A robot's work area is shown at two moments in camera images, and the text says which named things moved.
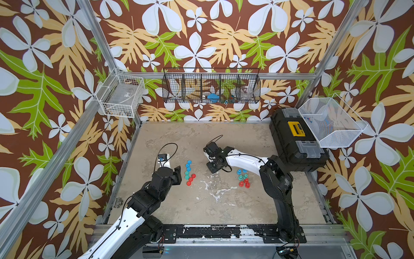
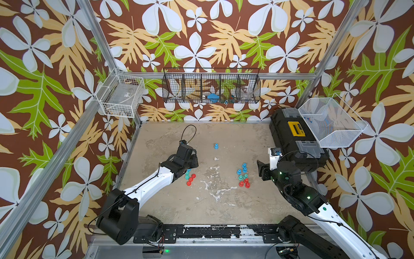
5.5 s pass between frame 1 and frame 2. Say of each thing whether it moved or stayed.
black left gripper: moved
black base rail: stayed
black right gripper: moved
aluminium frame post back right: stayed
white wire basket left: stayed
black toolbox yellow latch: stayed
